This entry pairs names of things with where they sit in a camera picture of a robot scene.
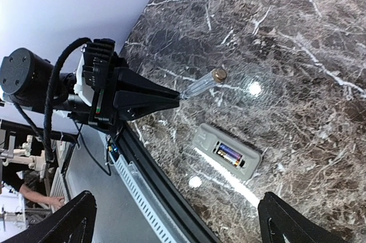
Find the black front table rail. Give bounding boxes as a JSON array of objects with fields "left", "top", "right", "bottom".
[{"left": 117, "top": 122, "right": 220, "bottom": 242}]

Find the white AC remote control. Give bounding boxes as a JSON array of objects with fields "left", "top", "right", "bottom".
[{"left": 192, "top": 123, "right": 262, "bottom": 181}]

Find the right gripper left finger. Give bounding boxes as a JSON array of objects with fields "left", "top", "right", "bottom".
[{"left": 5, "top": 190, "right": 97, "bottom": 243}]

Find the white slotted cable duct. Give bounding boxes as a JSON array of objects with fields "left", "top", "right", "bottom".
[{"left": 108, "top": 148, "right": 178, "bottom": 242}]

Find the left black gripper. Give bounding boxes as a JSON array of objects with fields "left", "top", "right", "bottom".
[{"left": 88, "top": 54, "right": 180, "bottom": 132}]

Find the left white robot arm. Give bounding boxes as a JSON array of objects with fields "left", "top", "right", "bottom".
[{"left": 1, "top": 40, "right": 180, "bottom": 133}]

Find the person forearm in background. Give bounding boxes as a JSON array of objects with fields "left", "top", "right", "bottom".
[{"left": 19, "top": 184, "right": 65, "bottom": 209}]

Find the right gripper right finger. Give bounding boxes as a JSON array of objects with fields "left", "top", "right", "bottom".
[{"left": 258, "top": 192, "right": 332, "bottom": 242}]

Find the background lab equipment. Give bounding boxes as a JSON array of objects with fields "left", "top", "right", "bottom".
[{"left": 0, "top": 117, "right": 78, "bottom": 232}]

